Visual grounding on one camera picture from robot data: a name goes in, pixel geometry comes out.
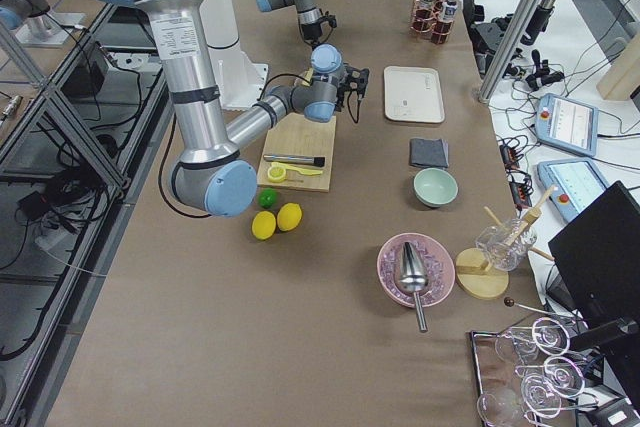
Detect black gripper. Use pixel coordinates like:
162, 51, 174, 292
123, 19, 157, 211
299, 14, 337, 49
336, 64, 370, 112

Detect white round plate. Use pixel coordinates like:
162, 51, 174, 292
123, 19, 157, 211
299, 68, 313, 87

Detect cream rabbit serving tray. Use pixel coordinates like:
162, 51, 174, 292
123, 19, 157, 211
383, 66, 445, 124

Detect tray of glassware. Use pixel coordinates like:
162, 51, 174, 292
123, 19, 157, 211
469, 317, 598, 426

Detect wooden cutting board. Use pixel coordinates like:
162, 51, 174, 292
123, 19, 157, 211
257, 114, 337, 193

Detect steel muddler black tip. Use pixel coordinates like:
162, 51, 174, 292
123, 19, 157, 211
263, 154, 326, 167

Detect half lemon slice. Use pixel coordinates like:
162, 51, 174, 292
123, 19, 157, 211
267, 164, 287, 183

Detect folded grey cloth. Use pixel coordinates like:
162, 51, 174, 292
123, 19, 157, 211
409, 138, 449, 168

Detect tea bottle right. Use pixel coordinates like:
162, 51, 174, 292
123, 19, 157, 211
414, 0, 435, 32

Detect tea bottle front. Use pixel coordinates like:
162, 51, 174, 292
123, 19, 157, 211
430, 0, 458, 45

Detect green lime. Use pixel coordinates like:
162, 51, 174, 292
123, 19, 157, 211
258, 188, 278, 209

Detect pale green bowl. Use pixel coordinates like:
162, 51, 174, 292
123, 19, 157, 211
413, 168, 459, 208

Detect yellow lemon upper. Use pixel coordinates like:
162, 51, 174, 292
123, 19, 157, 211
276, 203, 303, 232

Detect yellow lemon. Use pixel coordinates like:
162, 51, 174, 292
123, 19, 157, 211
276, 203, 303, 232
251, 211, 277, 241

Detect yellow lemon lower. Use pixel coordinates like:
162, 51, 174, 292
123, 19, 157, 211
251, 211, 277, 241

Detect steel ice scoop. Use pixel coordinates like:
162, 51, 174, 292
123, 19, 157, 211
395, 241, 428, 333

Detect pink bowl with ice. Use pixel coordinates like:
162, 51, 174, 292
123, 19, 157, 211
377, 233, 455, 308

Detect teach pendant upper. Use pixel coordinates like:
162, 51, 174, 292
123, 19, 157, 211
534, 94, 599, 157

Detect teach pendant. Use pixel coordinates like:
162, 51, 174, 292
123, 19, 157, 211
536, 158, 609, 222
534, 94, 599, 157

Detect glass mug on stand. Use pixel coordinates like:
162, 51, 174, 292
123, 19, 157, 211
475, 219, 537, 272

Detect teach pendant lower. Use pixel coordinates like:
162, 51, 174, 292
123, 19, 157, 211
536, 158, 609, 222

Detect black laptop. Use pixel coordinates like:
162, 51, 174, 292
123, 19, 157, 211
549, 181, 639, 326

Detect copper wire bottle rack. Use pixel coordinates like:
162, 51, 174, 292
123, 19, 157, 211
410, 0, 458, 45

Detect aluminium frame post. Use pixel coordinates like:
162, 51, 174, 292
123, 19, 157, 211
478, 0, 539, 104

